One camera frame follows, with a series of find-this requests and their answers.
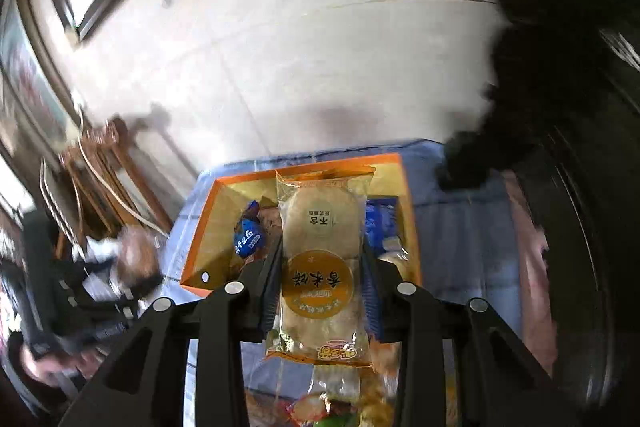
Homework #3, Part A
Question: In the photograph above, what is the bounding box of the golden label rice cracker packet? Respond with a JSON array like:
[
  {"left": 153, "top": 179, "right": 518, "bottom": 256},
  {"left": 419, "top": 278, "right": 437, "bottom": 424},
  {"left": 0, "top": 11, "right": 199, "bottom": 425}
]
[{"left": 263, "top": 166, "right": 376, "bottom": 368}]

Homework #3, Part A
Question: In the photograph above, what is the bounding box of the brown carved wooden chair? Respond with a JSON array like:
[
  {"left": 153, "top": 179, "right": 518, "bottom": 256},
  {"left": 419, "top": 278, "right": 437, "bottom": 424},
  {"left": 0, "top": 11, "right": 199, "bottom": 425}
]
[{"left": 59, "top": 117, "right": 177, "bottom": 254}]

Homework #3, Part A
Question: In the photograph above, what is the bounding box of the blue barcode snack packet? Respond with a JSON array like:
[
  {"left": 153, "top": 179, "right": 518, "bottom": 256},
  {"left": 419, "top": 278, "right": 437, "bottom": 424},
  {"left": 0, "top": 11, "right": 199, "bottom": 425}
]
[{"left": 364, "top": 199, "right": 402, "bottom": 254}]

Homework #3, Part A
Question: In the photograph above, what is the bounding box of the white power cable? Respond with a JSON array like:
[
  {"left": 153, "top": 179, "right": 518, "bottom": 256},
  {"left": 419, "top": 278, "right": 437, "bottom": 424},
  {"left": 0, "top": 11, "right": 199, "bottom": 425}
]
[{"left": 74, "top": 106, "right": 172, "bottom": 239}]

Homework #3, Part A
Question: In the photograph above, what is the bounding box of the large yellow pastry packet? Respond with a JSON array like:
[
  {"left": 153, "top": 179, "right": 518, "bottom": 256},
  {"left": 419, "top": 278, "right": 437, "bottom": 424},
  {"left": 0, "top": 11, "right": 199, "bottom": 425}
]
[{"left": 359, "top": 374, "right": 399, "bottom": 427}]

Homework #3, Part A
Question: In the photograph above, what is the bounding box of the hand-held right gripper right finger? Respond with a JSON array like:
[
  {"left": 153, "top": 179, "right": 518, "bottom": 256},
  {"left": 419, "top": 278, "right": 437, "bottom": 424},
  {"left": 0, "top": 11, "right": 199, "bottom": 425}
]
[{"left": 360, "top": 242, "right": 576, "bottom": 427}]

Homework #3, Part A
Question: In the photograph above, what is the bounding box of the orange label rice cracker packet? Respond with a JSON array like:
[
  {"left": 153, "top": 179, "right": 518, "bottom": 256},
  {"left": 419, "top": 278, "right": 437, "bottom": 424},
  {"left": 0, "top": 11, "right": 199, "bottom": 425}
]
[{"left": 285, "top": 364, "right": 362, "bottom": 426}]

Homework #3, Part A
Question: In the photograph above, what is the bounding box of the green snack packet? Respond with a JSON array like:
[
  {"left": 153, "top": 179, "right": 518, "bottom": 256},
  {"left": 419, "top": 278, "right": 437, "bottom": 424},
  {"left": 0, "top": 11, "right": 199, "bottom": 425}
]
[{"left": 317, "top": 413, "right": 359, "bottom": 427}]

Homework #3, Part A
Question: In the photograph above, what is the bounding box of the blue fish snack packet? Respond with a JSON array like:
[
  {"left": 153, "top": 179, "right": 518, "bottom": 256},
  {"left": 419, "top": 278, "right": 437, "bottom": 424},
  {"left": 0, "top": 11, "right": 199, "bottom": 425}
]
[{"left": 232, "top": 200, "right": 266, "bottom": 261}]

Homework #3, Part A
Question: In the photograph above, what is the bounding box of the colourful framed picture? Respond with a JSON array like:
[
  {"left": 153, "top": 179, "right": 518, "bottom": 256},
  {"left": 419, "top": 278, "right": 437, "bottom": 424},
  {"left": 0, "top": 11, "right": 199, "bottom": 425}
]
[{"left": 0, "top": 0, "right": 77, "bottom": 158}]

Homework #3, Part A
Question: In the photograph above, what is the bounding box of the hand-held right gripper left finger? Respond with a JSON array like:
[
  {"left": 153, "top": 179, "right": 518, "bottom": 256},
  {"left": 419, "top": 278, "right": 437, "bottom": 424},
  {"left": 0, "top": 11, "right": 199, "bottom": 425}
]
[{"left": 57, "top": 242, "right": 284, "bottom": 427}]

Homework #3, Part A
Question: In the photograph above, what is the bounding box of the blue checked tablecloth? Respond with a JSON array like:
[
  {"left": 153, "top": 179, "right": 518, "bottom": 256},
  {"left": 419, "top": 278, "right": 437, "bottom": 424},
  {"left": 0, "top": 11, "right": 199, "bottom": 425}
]
[{"left": 159, "top": 137, "right": 527, "bottom": 427}]

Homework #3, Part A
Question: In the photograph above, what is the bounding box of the orange cardboard box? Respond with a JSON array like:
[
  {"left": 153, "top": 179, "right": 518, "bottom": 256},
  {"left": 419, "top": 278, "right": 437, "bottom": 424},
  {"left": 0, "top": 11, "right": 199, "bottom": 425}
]
[{"left": 180, "top": 152, "right": 424, "bottom": 304}]

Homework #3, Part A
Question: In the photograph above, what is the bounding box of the pink striped cloth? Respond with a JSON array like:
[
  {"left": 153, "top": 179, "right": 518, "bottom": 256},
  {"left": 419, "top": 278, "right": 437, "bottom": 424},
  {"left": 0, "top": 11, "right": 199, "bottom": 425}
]
[{"left": 501, "top": 171, "right": 559, "bottom": 379}]

